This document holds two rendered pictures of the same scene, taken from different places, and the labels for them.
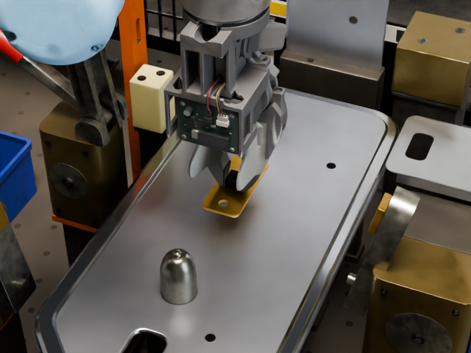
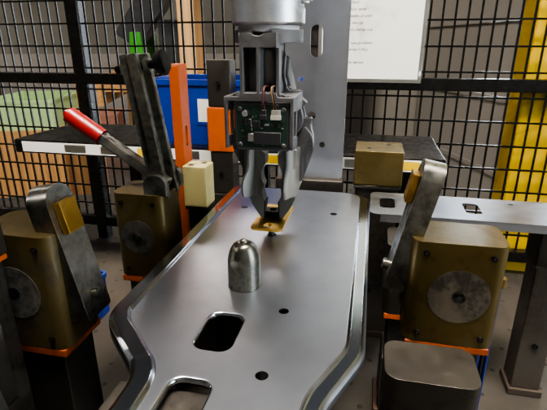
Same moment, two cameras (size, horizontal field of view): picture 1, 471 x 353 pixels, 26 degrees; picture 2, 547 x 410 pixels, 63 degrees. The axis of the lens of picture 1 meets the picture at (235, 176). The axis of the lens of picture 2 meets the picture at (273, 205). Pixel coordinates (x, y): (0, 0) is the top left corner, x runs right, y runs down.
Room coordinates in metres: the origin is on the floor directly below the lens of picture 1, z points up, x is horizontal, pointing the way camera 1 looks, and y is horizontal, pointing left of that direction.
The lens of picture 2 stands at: (0.23, 0.09, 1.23)
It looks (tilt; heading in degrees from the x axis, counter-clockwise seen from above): 20 degrees down; 349
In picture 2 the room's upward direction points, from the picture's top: straight up
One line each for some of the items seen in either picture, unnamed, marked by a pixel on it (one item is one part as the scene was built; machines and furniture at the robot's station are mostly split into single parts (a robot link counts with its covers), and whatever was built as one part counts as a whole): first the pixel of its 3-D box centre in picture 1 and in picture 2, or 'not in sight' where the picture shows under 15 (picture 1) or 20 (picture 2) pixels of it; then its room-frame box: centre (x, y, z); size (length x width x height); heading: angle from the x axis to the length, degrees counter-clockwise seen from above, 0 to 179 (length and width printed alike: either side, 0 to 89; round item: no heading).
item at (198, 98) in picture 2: not in sight; (229, 107); (1.20, 0.01, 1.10); 0.30 x 0.17 x 0.13; 68
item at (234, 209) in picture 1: (235, 181); (273, 213); (0.73, 0.00, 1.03); 0.08 x 0.04 x 0.01; 157
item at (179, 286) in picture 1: (178, 278); (244, 268); (0.61, 0.05, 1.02); 0.03 x 0.03 x 0.07
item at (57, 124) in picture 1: (85, 243); (149, 305); (0.80, 0.17, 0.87); 0.10 x 0.07 x 0.35; 67
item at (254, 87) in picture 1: (223, 68); (268, 90); (0.70, 0.01, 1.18); 0.09 x 0.08 x 0.12; 157
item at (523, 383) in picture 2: not in sight; (536, 309); (0.73, -0.41, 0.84); 0.05 x 0.05 x 0.29; 67
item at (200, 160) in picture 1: (205, 155); (251, 183); (0.72, 0.03, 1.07); 0.06 x 0.03 x 0.09; 157
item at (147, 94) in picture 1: (160, 205); (204, 276); (0.85, 0.09, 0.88); 0.04 x 0.04 x 0.37; 67
